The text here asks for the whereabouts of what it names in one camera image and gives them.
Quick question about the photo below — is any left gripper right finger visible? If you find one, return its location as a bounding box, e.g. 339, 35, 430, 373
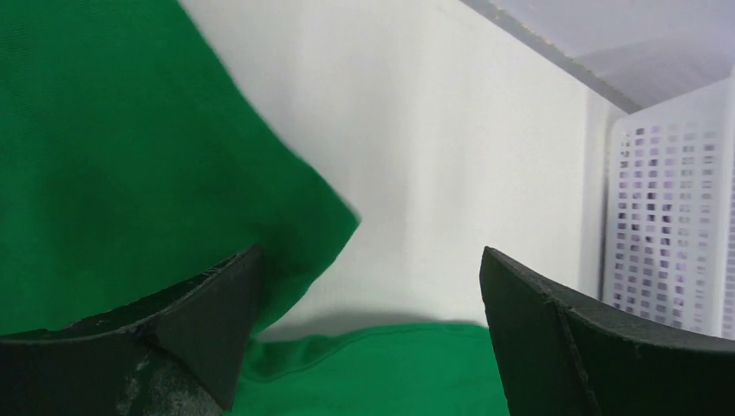
479, 247, 734, 415

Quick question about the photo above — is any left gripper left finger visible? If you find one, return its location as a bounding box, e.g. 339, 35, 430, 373
1, 245, 264, 415

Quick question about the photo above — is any green t shirt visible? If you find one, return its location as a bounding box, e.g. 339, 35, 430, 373
1, 1, 508, 415

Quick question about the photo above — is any white plastic basket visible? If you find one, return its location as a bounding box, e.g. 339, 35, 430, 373
602, 78, 734, 339

